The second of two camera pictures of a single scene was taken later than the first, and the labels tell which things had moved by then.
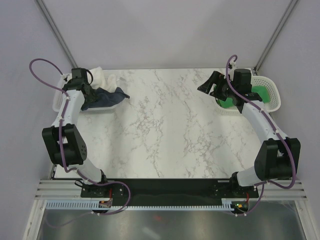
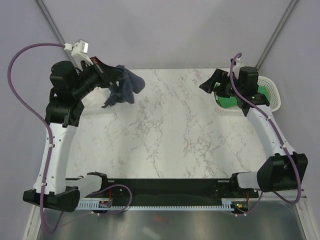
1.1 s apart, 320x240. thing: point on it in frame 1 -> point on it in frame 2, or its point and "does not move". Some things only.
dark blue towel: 106,98 -> 123,90
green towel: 262,91 does not move
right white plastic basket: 275,100 does not move
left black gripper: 92,97 -> 108,75
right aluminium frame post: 274,35 does not move
